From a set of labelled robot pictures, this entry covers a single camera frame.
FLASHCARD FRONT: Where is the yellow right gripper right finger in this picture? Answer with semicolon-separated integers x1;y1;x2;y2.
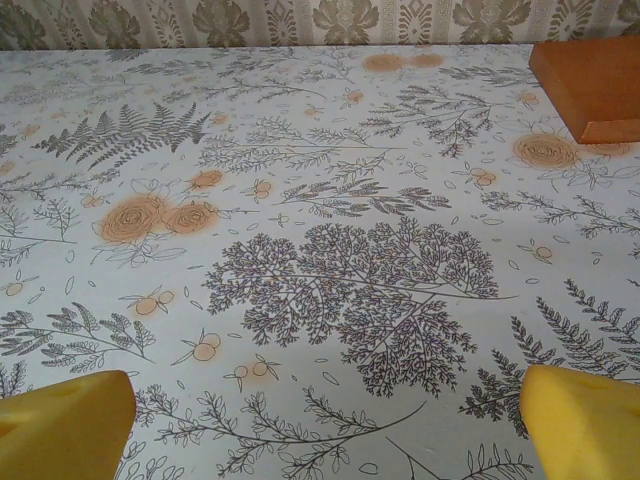
519;363;640;480

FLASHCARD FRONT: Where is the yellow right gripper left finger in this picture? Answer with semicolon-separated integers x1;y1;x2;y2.
0;370;138;480

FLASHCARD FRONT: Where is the floral tablecloth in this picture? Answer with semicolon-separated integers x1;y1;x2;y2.
0;42;640;480

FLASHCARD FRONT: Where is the wire stand with wooden base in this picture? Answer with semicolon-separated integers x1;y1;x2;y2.
528;34;640;147

